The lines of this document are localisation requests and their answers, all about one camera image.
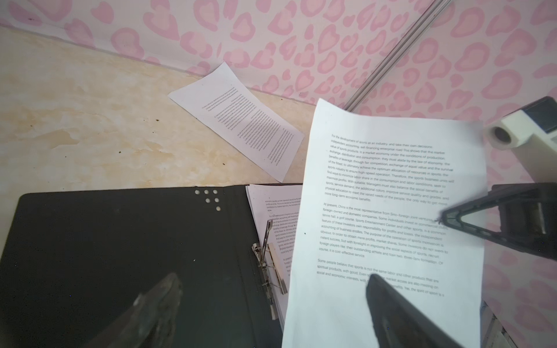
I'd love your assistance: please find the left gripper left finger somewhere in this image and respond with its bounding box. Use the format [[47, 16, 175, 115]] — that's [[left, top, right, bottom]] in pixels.
[[85, 273, 183, 347]]

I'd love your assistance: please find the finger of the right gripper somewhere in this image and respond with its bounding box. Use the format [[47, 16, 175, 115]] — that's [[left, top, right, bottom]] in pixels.
[[440, 183, 556, 244]]

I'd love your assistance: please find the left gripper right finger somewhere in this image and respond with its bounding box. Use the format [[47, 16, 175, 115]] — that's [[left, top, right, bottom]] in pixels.
[[366, 274, 460, 348]]

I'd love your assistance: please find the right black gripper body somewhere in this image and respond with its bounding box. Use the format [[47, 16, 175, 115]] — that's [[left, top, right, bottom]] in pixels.
[[495, 186, 556, 261]]

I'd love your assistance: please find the black file folder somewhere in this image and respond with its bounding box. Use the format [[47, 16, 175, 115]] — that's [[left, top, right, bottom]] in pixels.
[[1, 185, 283, 347]]

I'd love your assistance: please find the printed paper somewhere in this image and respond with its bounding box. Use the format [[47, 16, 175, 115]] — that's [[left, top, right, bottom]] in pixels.
[[282, 100, 487, 347], [246, 184, 303, 314]]

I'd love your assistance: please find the metal folder clip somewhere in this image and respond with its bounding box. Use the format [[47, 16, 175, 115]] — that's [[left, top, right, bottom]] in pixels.
[[251, 220, 288, 326]]

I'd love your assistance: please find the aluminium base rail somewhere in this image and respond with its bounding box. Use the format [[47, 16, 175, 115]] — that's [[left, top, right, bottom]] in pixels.
[[480, 302, 517, 348]]

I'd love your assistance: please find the right corner aluminium post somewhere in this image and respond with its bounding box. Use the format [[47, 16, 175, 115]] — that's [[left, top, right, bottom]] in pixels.
[[344, 0, 453, 112]]

